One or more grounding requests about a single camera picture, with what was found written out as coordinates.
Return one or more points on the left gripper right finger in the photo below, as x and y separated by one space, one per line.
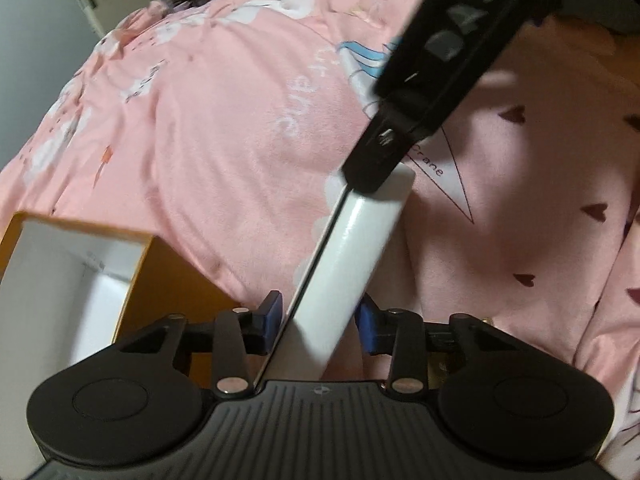
417 349

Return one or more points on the orange cardboard storage box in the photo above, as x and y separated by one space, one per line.
68 290

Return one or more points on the pink cloud print duvet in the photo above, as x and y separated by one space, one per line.
223 128

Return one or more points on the white glasses case box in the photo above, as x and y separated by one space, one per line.
336 277

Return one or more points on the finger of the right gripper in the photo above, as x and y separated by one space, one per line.
382 146

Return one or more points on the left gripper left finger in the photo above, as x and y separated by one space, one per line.
231 338

